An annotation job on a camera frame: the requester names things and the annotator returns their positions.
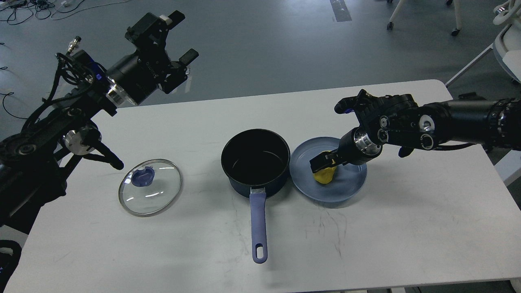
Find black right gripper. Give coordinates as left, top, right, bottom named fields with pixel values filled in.
left=309, top=127, right=383, bottom=174

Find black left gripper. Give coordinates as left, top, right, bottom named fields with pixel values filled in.
left=106, top=11, right=199, bottom=105

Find glass pot lid purple knob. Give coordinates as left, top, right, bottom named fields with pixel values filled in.
left=118, top=159, right=183, bottom=217

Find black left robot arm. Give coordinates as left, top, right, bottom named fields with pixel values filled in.
left=1, top=11, right=199, bottom=232

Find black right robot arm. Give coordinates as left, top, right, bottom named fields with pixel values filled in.
left=309, top=89, right=521, bottom=174

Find blue plate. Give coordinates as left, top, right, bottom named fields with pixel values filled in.
left=289, top=137, right=367, bottom=203

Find white chair legs with casters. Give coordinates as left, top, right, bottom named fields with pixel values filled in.
left=386, top=0, right=462, bottom=37

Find white office chair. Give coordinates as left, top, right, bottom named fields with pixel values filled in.
left=445, top=0, right=521, bottom=87

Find dark blue saucepan purple handle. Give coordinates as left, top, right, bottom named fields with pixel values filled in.
left=220, top=129, right=291, bottom=264

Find tangle of floor cables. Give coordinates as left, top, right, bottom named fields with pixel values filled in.
left=0, top=0, right=135, bottom=26

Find black floor cable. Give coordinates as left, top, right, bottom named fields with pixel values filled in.
left=0, top=43, right=31, bottom=120

